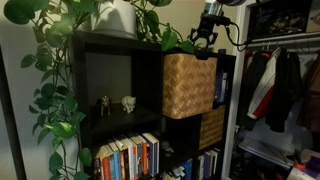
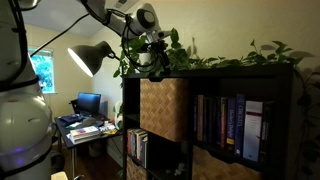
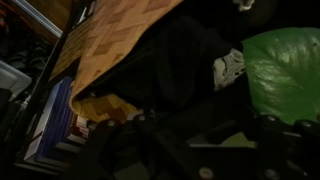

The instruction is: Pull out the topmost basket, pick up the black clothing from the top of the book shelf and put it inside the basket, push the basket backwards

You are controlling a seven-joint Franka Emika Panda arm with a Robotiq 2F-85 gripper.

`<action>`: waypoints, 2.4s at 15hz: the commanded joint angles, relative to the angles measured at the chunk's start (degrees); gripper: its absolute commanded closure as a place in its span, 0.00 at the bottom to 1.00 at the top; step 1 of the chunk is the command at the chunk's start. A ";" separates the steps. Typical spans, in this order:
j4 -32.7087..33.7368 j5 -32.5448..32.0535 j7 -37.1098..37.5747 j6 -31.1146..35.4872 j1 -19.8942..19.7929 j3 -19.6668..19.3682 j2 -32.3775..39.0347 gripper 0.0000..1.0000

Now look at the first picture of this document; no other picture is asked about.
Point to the white closet shelf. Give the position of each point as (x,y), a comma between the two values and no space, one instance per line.
(286,35)

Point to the brown hanging garment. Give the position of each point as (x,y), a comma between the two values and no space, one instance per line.
(311,93)

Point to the woven bamboo storage basket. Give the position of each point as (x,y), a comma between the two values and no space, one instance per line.
(213,130)
(188,86)

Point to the pile of small books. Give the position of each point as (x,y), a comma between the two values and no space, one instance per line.
(173,173)

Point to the orange tool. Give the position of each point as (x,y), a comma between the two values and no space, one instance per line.
(299,164)

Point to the white plant pot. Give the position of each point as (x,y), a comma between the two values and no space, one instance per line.
(115,16)

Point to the grey blue book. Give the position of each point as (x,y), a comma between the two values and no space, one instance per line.
(139,160)

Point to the green pothos plant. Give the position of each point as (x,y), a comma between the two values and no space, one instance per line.
(56,100)

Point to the white box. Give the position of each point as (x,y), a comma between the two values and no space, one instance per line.
(314,20)

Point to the brass figurine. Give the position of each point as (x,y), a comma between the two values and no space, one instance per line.
(105,105)

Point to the white elephant figurine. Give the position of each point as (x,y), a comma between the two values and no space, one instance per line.
(128,104)

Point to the white and red jacket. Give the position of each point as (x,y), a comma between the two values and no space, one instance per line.
(265,90)

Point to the black metal pole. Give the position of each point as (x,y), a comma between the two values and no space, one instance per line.
(13,133)

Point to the white low shelf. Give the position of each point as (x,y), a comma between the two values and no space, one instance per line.
(263,151)

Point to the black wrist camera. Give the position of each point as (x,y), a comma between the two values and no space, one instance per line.
(215,20)

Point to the thin orange book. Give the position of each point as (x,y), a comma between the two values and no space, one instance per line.
(122,165)
(135,161)

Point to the white item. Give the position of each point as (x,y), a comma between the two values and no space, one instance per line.
(298,174)

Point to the dark blue book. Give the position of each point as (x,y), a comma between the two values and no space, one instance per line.
(208,165)

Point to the small blue round object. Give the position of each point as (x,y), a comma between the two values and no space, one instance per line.
(222,52)

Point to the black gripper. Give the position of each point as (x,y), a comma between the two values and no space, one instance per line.
(208,30)

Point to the blue book white edge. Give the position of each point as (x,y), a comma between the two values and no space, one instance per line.
(116,165)

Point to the thick blue book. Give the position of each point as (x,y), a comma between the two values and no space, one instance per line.
(153,156)

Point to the white door frame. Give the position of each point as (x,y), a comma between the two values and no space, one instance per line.
(233,116)

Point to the tall blue book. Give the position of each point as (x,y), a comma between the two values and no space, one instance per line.
(219,86)

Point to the purple item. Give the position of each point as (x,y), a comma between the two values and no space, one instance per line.
(313,165)

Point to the dark hanging garment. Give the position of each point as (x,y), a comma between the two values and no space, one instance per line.
(250,86)

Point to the black hanging jacket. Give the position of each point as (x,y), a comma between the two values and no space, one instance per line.
(283,90)

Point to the dark storage box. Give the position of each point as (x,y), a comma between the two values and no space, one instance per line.
(280,18)

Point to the white book dark band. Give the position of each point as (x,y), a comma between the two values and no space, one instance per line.
(224,86)

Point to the black cube bookshelf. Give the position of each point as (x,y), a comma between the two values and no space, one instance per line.
(116,121)

